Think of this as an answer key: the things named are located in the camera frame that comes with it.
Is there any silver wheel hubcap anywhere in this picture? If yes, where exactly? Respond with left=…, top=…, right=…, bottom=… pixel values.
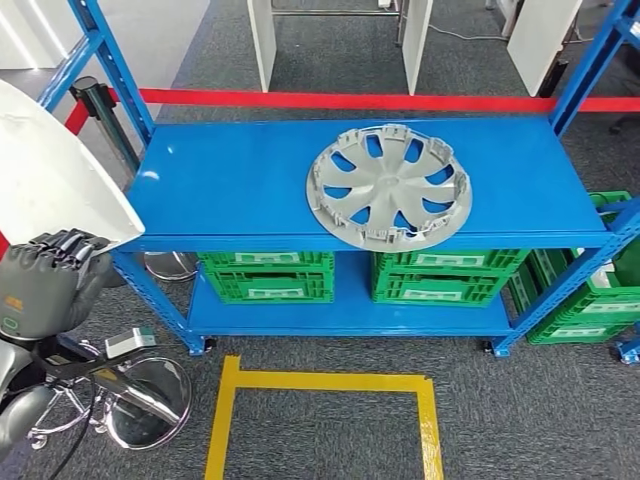
left=306, top=123, right=473, bottom=254

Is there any black floor box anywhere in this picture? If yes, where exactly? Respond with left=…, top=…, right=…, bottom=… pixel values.
left=537, top=60, right=569, bottom=99

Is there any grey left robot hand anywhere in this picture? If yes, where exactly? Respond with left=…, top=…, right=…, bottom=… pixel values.
left=0, top=228, right=113, bottom=342

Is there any white item in crate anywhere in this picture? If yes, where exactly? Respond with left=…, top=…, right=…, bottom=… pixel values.
left=592, top=261, right=614, bottom=290

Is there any yellow floor tape square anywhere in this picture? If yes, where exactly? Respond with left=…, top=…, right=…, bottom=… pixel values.
left=204, top=355, right=445, bottom=480

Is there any white table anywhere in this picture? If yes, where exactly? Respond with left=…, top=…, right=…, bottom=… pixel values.
left=247, top=0, right=434, bottom=96
left=497, top=0, right=584, bottom=98

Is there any open green plastic crate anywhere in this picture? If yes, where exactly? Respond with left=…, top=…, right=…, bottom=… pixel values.
left=509, top=191, right=640, bottom=321

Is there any white plastic car body part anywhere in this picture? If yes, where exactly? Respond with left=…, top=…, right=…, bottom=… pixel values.
left=0, top=79, right=146, bottom=254

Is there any white floor cable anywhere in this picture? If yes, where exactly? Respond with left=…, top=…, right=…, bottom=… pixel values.
left=427, top=25, right=509, bottom=43

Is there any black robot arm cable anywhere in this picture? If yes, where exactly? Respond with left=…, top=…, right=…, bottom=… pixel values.
left=47, top=374, right=99, bottom=480

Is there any dark-headed barrier stanchion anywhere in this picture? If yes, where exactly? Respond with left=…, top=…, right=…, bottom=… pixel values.
left=69, top=76, right=199, bottom=284

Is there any blue metal shelf rack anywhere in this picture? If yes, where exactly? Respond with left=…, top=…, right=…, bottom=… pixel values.
left=616, top=323, right=640, bottom=366
left=37, top=0, right=640, bottom=360

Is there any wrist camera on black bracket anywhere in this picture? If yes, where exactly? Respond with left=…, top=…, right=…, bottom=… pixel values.
left=45, top=326, right=158, bottom=384

